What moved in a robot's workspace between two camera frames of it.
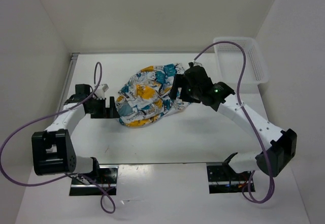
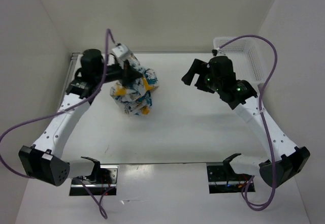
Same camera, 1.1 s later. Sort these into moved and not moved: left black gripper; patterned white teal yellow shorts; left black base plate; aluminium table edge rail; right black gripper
Moved: left black gripper; right black gripper; patterned white teal yellow shorts
Not moved: aluminium table edge rail; left black base plate
